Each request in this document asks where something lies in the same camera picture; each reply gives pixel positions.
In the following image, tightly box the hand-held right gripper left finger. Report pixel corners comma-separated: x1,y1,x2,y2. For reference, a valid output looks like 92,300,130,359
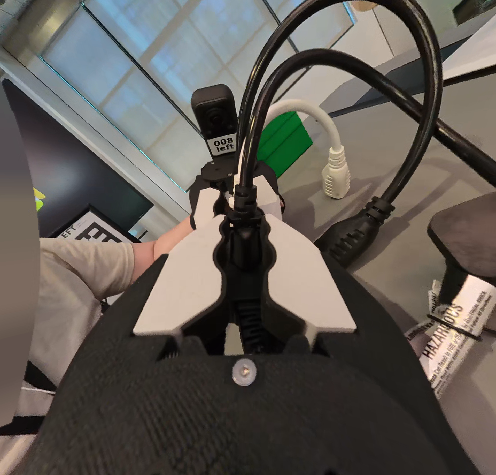
132,214,234,339

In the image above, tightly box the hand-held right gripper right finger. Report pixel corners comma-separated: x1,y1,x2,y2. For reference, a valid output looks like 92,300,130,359
260,212,358,342

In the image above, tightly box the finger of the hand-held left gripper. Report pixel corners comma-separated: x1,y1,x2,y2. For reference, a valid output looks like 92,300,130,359
255,176,284,221
190,187,225,230

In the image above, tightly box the white power cable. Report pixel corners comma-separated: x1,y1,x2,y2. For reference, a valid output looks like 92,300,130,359
237,100,343,185

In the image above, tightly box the black power cable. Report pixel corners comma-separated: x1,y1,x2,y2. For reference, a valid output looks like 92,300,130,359
234,0,442,208
244,48,496,190

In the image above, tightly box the person's left forearm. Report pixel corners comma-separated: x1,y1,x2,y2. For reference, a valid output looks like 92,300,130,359
39,216,196,303

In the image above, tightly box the flat black power plug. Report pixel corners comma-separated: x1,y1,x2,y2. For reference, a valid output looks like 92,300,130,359
427,193,496,309

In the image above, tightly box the green box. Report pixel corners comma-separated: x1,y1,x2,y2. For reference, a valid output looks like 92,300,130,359
258,110,314,178

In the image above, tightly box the window with blinds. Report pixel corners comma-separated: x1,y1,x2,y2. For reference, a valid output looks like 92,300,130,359
0,0,357,196

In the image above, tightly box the black white printed sign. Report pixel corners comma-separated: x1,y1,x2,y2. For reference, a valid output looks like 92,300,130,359
46,207,141,245

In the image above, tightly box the dark computer monitor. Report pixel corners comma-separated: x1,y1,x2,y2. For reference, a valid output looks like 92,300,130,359
2,79,155,238

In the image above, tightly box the person's beige clothing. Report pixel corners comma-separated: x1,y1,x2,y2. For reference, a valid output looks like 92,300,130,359
27,289,105,390

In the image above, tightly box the white warning tag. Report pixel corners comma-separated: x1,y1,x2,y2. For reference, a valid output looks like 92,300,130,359
403,275,496,400

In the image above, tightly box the black box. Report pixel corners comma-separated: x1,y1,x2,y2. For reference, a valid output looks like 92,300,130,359
453,0,496,26

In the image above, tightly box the black cable socket connector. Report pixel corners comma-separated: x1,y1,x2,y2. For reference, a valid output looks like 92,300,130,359
314,196,396,267

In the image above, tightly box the white cable socket connector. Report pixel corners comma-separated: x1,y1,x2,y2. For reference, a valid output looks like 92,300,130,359
322,145,351,200

